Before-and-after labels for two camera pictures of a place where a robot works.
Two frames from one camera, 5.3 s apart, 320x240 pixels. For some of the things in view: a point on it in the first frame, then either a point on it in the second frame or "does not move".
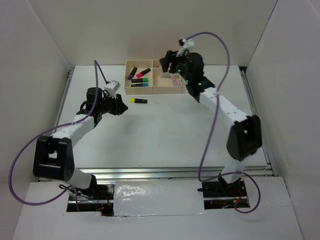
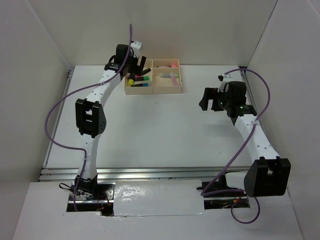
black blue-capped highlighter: x=142 y=84 does not move
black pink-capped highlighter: x=140 y=74 does not move
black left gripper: x=119 y=107 -> x=136 y=70
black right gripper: x=170 y=57 -> x=209 y=93
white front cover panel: x=158 y=197 does not move
